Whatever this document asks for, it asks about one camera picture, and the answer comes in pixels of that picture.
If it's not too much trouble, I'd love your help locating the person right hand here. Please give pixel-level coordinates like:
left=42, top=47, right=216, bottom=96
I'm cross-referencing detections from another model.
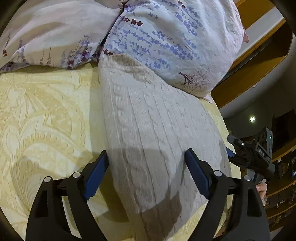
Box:
left=256, top=183, right=267, bottom=200

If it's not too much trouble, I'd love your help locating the cream cable-knit sweater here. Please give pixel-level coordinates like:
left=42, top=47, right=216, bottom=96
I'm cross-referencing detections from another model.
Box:
left=99, top=54, right=231, bottom=240

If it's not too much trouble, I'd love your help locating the yellow patterned bedspread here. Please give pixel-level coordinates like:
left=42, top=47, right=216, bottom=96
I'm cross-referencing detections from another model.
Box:
left=0, top=62, right=242, bottom=241

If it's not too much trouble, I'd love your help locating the pink floral pillow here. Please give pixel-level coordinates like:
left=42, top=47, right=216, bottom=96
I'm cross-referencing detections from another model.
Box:
left=1, top=1, right=126, bottom=72

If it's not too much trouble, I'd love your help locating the wooden wall shelf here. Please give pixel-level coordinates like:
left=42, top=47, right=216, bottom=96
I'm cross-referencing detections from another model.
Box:
left=211, top=1, right=295, bottom=108

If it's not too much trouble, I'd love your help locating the floral lavender pillow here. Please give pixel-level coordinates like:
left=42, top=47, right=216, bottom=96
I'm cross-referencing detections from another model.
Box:
left=101, top=0, right=245, bottom=98

